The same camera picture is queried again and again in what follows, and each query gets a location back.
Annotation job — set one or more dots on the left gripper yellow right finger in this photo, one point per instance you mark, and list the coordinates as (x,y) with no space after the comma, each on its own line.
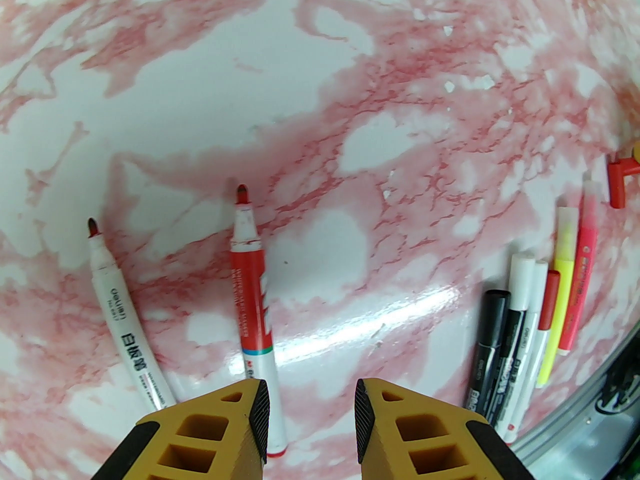
(390,443)

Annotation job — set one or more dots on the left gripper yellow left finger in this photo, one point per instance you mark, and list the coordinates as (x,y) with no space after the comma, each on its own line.
(235,443)

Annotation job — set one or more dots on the red barrel whiteboard marker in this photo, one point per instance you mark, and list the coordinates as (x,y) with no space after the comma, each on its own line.
(252,293)

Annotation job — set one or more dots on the white barrel red ink marker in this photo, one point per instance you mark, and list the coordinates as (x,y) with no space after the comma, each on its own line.
(125,323)

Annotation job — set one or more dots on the red pen cap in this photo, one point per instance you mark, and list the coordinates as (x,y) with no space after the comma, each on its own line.
(617,188)
(632,167)

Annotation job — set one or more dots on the yellow highlighter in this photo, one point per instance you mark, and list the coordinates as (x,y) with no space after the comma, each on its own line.
(565,278)

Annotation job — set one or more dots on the pink highlighter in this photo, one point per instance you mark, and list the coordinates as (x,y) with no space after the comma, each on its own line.
(582,268)

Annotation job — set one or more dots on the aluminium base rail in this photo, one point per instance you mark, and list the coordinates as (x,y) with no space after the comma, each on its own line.
(575,433)

